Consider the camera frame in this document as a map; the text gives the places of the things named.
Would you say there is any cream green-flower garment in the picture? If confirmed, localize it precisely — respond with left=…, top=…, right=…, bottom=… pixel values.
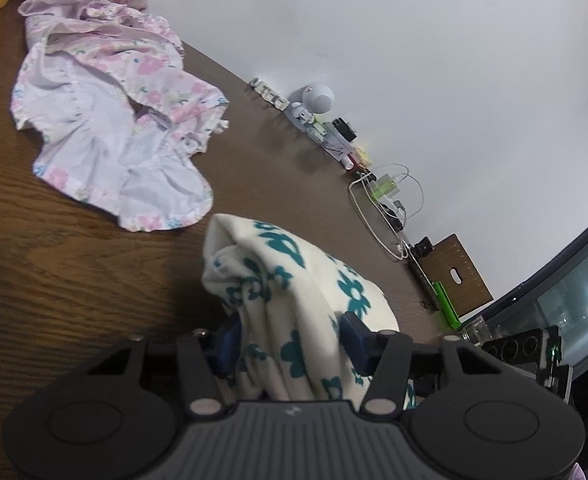
left=202, top=214, right=398, bottom=406

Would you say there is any black phone stand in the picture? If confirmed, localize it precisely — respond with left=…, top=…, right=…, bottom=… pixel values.
left=412, top=236, right=434, bottom=259

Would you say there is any brown wooden chair back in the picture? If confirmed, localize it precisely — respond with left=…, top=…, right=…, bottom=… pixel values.
left=421, top=234, right=494, bottom=315

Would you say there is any white astronaut figurine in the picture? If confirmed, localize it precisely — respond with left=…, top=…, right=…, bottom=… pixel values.
left=285, top=84, right=335, bottom=132

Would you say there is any green bar object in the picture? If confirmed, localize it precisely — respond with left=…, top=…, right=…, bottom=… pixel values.
left=432, top=282, right=462, bottom=330

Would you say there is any glass of water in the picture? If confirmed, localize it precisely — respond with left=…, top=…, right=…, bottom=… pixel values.
left=460, top=315, right=494, bottom=347

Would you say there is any white power strip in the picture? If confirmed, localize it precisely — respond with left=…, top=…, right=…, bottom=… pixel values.
left=248, top=77, right=290, bottom=112

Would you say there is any black small device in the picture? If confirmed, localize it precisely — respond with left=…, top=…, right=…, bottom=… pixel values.
left=332, top=117, right=357, bottom=142

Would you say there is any white charging cable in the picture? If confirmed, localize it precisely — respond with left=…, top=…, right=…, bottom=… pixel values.
left=348, top=161, right=426, bottom=262

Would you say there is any black flat device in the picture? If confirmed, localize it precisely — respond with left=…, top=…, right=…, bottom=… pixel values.
left=407, top=249, right=435, bottom=295

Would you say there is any pink floral garment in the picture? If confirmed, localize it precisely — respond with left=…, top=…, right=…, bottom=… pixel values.
left=11, top=0, right=228, bottom=232

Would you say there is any white tin box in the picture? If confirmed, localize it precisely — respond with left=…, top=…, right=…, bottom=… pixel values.
left=321, top=125, right=354, bottom=162

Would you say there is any green charger block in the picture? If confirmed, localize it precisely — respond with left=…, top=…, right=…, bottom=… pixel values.
left=370, top=174, right=399, bottom=200

